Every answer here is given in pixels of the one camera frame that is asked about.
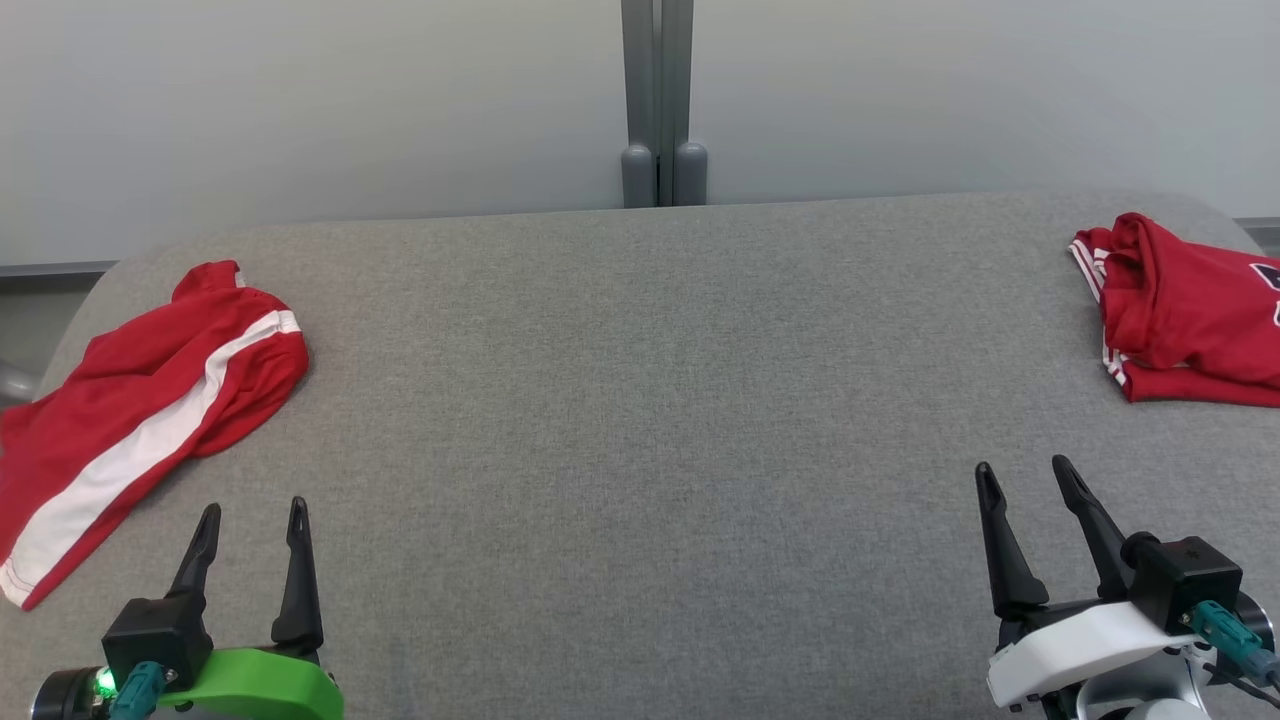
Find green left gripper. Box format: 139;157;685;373
155;495;347;720

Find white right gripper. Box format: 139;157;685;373
975;454;1216;720

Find red shorts with white stripe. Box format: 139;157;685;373
0;260;311;611

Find red jersey with white trim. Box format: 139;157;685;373
1068;212;1280;409

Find left arm cable teal connector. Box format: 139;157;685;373
108;660;169;720

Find arm cable teal connector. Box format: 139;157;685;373
108;660;169;720
1185;600;1280;701

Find right arm cable teal connector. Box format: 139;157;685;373
1185;600;1280;701

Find grey double partition post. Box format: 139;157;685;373
620;0;709;209

